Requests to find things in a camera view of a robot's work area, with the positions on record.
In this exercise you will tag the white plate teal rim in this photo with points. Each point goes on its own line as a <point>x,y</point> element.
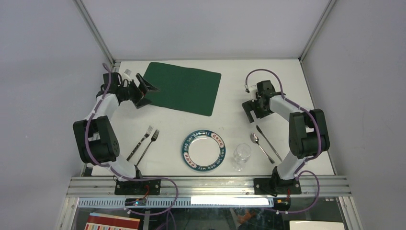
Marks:
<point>203,150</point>

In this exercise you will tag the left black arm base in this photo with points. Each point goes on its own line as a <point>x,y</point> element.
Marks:
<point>138,188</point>

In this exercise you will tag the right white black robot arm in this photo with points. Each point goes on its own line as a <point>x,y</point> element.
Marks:
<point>307,135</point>

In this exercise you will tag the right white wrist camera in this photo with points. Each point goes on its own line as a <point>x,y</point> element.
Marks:
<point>252,90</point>

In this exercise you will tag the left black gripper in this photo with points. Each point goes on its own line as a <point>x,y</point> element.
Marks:
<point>140,102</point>

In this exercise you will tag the silver spoon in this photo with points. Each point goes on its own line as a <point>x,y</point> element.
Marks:
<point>255,139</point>

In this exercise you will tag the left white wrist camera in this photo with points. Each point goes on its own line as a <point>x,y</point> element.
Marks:
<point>126,75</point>

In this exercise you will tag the clear drinking glass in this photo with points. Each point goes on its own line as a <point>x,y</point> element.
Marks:
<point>241,155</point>

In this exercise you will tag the red striped book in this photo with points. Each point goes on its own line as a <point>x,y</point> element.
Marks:
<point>99,221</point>

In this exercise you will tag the silver table knife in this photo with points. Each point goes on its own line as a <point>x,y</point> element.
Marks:
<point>271,146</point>

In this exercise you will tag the slim silver fork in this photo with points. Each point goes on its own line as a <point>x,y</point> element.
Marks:
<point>153,139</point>

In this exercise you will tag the aluminium frame rail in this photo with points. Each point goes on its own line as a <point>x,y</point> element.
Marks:
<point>327,185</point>

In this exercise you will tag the dark green placemat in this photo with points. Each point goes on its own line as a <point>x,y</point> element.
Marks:
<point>184,89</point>

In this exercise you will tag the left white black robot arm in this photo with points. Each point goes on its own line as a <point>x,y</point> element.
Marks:
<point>96,140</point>

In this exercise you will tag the orange object under table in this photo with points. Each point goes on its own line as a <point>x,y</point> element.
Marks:
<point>243,218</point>

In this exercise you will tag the white slotted cable duct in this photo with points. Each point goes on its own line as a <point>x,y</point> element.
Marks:
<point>181,202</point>

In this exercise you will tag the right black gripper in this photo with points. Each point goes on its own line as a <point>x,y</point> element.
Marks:
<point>249,106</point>

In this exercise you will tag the white box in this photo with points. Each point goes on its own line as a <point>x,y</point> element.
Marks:
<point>315,225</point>

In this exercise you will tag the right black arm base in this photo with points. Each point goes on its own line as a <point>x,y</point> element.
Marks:
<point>274,187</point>

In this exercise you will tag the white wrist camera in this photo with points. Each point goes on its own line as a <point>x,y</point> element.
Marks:
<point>126,75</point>
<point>252,90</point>

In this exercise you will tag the silver fork dark handle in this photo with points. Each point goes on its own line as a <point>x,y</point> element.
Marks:
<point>146,135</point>

